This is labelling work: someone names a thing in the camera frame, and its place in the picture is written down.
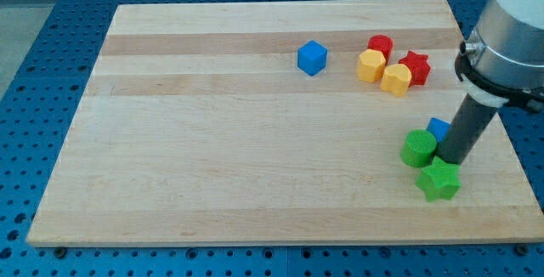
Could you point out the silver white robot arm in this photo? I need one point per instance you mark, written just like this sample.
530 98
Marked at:
501 62

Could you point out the blue triangle block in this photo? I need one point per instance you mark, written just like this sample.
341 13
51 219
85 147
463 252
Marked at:
438 128

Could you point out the light wooden board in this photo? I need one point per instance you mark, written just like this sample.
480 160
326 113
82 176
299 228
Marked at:
197 128

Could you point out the blue cube block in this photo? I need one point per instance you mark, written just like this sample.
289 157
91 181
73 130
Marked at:
311 58

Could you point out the yellow hexagon block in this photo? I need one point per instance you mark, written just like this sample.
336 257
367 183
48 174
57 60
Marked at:
370 65

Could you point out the yellow heart block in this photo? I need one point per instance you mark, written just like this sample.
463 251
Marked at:
396 79

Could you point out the red cylinder block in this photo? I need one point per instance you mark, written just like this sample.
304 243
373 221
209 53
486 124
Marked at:
381 43

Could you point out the green cylinder block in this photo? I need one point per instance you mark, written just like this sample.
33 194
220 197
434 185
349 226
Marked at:
418 148

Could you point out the red star block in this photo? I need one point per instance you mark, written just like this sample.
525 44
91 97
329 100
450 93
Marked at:
418 66

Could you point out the green star block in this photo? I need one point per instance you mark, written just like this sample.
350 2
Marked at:
439 180

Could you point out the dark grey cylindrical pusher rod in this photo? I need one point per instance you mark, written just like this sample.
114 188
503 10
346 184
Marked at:
468 124

